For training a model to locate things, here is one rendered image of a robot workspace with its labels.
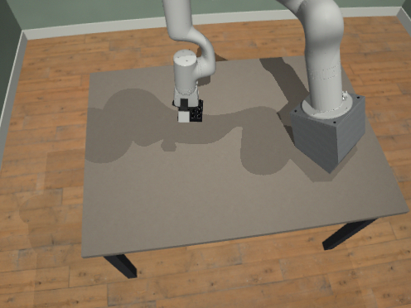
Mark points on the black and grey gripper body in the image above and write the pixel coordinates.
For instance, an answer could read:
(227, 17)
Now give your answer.
(193, 98)

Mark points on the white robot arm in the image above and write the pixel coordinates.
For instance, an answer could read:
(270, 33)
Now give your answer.
(323, 26)

